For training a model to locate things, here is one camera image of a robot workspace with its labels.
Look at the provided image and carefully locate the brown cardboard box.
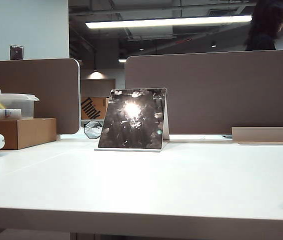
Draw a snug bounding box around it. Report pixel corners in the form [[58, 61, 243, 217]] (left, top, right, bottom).
[[0, 118, 57, 150]]

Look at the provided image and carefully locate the distant brown partition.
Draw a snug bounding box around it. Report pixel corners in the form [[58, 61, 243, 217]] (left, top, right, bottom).
[[80, 78, 116, 98]]

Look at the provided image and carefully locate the clear plastic container with lid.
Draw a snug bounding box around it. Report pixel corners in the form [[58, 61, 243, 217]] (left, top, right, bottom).
[[0, 93, 40, 120]]

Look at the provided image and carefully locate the brown desk partition with rounded corner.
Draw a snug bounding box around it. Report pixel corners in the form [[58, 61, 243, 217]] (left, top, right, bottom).
[[0, 58, 81, 136]]

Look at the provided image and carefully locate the beige desk cable tray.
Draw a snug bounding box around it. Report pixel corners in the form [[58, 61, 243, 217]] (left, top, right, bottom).
[[231, 126, 283, 145]]

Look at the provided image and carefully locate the printed Think cardboard box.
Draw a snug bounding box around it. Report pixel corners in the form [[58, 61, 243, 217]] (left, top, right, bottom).
[[80, 96, 110, 120]]

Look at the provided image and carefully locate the wide brown desk partition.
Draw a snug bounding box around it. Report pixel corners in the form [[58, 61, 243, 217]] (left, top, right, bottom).
[[124, 49, 283, 136]]

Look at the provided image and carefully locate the black octagonal frame object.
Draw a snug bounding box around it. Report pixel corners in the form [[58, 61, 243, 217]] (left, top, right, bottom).
[[84, 120, 104, 139]]

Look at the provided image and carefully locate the dark mirror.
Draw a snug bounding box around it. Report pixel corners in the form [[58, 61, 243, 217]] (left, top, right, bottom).
[[93, 87, 170, 153]]

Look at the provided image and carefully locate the metal wall plate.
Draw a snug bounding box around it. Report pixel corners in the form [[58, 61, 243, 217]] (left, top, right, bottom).
[[9, 44, 24, 61]]

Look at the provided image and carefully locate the person with long black hair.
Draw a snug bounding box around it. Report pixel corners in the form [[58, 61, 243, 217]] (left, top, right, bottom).
[[243, 0, 283, 52]]

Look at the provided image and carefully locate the long ceiling light strip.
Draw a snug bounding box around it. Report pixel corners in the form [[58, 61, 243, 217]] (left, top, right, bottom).
[[84, 11, 283, 29]]

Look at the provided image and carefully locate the white pill bottle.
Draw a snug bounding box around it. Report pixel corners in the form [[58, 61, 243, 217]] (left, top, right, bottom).
[[0, 108, 22, 119]]

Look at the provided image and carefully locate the glowing pendant lamp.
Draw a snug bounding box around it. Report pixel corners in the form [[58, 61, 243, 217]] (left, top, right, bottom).
[[87, 69, 106, 80]]

